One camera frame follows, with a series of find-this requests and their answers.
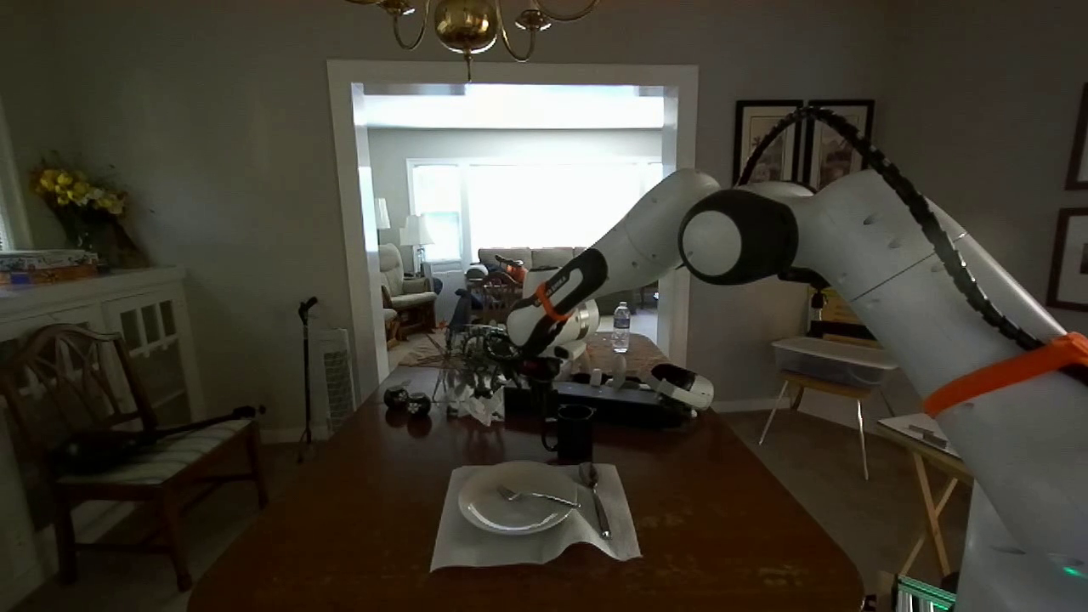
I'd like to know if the white plate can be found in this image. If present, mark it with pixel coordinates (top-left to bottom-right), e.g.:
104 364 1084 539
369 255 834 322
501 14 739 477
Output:
457 461 580 536

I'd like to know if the white headset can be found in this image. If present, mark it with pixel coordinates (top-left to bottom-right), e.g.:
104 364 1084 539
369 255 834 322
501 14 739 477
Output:
649 363 716 411

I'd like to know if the black flat case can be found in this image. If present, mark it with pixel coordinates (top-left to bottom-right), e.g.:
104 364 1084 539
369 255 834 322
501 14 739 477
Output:
505 372 691 428

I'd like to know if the white cabinet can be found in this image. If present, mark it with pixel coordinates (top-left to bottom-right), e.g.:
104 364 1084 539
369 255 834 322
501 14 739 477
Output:
0 267 207 589

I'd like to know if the brass chandelier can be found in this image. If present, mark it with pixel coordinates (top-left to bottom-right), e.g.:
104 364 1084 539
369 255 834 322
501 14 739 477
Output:
344 0 601 82

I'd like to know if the framed picture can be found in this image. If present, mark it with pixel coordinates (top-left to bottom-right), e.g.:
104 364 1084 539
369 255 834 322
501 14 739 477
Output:
1045 207 1088 313
1064 83 1088 191

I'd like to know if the table lamp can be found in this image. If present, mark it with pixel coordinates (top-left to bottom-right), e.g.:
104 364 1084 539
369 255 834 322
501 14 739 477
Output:
399 214 435 275

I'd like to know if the silver fork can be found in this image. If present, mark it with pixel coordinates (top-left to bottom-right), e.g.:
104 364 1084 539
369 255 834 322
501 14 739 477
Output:
496 484 582 510

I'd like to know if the row of framed pictures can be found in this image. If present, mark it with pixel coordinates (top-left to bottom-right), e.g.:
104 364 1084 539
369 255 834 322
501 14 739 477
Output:
733 99 876 191

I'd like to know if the clear plastic bin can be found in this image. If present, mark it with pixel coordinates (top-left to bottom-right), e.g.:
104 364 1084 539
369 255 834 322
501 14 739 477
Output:
771 336 898 389

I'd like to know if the stack of board games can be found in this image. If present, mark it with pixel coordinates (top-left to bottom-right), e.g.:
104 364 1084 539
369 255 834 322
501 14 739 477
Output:
0 248 99 286

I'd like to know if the sofa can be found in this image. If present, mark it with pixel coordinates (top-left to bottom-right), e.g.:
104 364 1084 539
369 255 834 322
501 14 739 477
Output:
476 246 589 292

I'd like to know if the yellow flower bouquet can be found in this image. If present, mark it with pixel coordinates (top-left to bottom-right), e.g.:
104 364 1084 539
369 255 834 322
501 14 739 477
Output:
31 153 147 269

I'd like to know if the folding tray table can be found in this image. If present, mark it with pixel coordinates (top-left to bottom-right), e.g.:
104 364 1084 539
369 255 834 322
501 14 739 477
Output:
875 413 976 580
758 370 874 482

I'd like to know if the wooden chair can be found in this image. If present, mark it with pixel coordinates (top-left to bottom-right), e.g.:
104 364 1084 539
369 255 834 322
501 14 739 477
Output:
0 323 269 593

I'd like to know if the white tower heater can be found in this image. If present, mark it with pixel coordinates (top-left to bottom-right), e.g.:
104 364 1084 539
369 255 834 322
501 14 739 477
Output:
318 327 357 435

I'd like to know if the glass vase centrepiece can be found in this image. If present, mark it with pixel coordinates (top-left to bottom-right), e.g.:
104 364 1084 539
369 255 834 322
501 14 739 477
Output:
432 330 508 427

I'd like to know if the black mug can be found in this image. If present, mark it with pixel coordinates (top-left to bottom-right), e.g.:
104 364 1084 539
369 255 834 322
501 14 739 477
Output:
541 404 597 464

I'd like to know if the silver spoon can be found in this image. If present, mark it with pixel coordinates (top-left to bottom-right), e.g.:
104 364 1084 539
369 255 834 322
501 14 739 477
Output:
579 462 612 541

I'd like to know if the armchair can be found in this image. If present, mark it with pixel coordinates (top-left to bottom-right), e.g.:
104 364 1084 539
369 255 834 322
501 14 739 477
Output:
377 243 440 343

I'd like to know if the window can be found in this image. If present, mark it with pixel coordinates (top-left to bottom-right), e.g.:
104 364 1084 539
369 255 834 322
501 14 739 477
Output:
405 158 665 265

